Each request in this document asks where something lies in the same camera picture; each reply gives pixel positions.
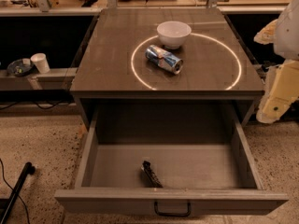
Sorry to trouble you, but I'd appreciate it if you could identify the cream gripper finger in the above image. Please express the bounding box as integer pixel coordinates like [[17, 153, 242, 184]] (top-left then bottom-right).
[[256, 60, 299, 124], [253, 20, 277, 45]]

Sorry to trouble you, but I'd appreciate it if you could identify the black rxbar chocolate bar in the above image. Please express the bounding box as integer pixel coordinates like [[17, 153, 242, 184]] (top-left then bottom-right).
[[141, 161, 163, 188]]

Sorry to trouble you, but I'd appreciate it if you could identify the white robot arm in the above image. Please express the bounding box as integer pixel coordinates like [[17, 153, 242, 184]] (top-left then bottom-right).
[[254, 0, 299, 123]]

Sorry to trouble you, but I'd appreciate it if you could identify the open grey top drawer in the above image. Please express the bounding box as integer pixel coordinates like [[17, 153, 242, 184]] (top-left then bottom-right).
[[54, 103, 290, 217]]

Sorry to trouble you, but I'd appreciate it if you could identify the grey cabinet counter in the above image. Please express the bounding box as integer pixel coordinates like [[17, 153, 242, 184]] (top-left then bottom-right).
[[71, 8, 263, 123]]

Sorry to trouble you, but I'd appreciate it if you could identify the white ceramic bowl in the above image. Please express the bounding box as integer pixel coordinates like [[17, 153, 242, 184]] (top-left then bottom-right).
[[157, 21, 192, 49]]

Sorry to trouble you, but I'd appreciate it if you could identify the blue silver soda can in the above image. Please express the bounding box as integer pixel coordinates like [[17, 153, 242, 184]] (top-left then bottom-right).
[[145, 45, 183, 75]]

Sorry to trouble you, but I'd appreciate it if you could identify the grey side shelf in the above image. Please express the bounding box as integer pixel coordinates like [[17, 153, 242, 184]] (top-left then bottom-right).
[[0, 68, 77, 91]]

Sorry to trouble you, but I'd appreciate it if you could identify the white paper cup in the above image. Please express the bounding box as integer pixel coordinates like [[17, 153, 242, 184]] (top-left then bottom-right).
[[31, 53, 50, 74]]

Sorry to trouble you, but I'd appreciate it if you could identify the dark round dish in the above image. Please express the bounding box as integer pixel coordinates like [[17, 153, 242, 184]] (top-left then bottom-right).
[[7, 58, 34, 77]]

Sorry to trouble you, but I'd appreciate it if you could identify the black pole on floor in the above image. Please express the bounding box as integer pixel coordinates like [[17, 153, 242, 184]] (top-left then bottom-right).
[[0, 162, 36, 224]]

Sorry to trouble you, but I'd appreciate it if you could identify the black drawer handle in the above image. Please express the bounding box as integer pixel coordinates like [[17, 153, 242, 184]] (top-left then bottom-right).
[[154, 201, 192, 217]]

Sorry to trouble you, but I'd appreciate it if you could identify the black floor cable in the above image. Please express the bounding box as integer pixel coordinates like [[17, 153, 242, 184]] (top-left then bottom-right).
[[0, 158, 32, 224]]

